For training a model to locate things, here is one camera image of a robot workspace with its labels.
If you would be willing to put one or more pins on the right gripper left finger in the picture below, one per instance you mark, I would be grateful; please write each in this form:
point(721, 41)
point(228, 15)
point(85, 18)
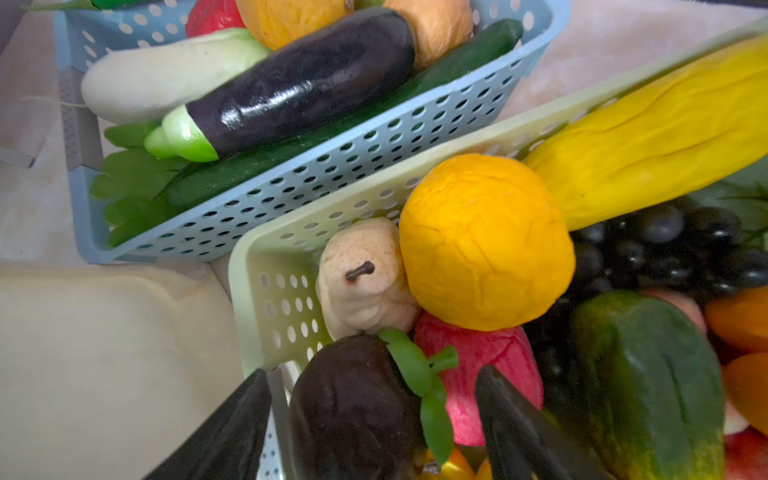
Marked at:
point(228, 445)

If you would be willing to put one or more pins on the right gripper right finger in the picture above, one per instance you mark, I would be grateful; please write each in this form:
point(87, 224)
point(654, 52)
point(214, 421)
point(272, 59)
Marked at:
point(520, 442)

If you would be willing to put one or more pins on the wrinkled yellow orange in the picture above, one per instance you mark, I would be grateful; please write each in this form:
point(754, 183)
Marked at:
point(484, 244)

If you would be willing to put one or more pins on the cream canvas grocery tote bag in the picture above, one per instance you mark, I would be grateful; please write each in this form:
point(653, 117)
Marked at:
point(105, 371)

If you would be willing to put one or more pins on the yellow bell pepper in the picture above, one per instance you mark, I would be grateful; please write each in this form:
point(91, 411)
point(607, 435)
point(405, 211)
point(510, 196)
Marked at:
point(456, 468)

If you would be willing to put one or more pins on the green papaya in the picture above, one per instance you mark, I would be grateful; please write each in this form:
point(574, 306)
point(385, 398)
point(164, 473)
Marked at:
point(652, 389)

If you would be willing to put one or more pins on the dark purple mangosteen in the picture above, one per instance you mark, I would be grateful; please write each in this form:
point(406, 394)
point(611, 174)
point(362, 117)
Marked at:
point(372, 407)

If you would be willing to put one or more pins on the green plastic basket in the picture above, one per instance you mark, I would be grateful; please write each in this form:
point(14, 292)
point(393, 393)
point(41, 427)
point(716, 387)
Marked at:
point(273, 268)

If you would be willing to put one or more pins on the cream pear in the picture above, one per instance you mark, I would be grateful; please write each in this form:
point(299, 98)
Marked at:
point(362, 284)

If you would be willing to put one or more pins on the red peach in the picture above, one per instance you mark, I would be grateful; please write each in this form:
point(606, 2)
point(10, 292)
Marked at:
point(746, 456)

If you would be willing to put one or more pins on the small orange tangerine lower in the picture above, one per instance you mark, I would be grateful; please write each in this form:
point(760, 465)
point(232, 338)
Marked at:
point(745, 380)

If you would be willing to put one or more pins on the small orange tangerine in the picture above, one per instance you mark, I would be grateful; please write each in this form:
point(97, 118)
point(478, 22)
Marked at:
point(745, 380)
point(740, 320)

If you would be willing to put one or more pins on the small orange tangerine upper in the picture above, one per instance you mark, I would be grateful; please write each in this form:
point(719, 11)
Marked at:
point(740, 320)

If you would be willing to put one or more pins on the black grapes bunch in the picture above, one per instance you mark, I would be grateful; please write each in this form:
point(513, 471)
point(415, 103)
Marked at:
point(703, 248)

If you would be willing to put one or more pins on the green leafy vegetable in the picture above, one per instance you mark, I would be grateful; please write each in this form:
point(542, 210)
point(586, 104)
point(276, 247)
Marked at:
point(132, 183)

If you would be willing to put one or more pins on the blue plastic basket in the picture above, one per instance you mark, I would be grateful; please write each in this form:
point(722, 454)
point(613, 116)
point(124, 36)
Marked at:
point(210, 230)

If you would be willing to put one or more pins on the white radish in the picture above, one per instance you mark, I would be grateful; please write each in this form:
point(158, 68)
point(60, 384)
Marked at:
point(142, 84)

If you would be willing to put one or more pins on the yellow corn cob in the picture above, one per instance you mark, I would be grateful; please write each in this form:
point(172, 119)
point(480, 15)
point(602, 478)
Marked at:
point(680, 133)

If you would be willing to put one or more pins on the purple eggplant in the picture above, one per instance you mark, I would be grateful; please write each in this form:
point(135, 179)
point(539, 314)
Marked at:
point(333, 72)

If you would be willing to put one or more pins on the brown potato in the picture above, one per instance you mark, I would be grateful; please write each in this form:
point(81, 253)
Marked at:
point(438, 26)

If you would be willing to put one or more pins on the red bell pepper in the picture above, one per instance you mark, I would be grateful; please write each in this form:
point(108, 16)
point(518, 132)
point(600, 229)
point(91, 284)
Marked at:
point(208, 16)

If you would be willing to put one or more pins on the long green chili pepper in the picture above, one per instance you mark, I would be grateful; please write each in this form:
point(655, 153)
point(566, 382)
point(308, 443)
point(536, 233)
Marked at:
point(95, 5)

